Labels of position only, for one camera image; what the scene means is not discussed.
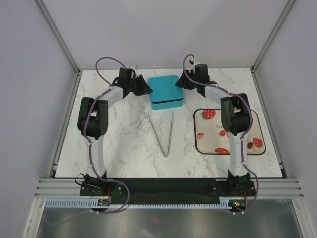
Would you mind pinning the strawberry print tray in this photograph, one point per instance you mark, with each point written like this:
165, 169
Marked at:
211, 138

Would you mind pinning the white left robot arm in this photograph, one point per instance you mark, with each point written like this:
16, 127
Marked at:
93, 122

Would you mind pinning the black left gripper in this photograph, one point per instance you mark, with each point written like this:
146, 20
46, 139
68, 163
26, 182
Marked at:
144, 89

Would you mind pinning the teal chocolate box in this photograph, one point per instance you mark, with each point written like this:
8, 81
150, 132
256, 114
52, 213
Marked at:
162, 105

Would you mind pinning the teal box lid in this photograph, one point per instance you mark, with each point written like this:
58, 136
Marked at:
164, 89

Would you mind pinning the white slotted cable duct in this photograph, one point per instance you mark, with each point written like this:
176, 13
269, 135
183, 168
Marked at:
99, 203

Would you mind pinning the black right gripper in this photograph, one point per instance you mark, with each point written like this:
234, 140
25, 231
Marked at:
182, 83

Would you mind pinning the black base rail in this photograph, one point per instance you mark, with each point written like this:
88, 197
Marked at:
172, 189

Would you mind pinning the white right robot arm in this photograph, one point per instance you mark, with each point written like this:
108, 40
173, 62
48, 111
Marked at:
236, 119

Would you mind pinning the metal tongs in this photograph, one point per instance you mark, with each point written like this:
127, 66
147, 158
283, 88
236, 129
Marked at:
162, 125

